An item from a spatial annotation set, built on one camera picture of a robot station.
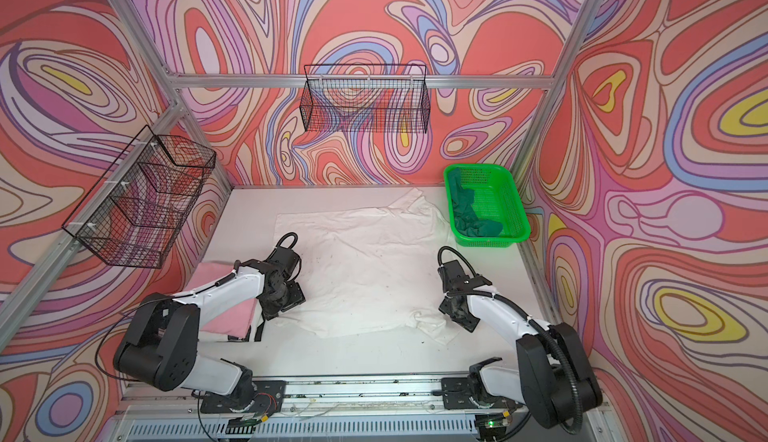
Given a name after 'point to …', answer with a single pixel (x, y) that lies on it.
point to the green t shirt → (466, 220)
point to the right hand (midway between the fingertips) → (460, 320)
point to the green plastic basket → (485, 207)
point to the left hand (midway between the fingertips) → (300, 303)
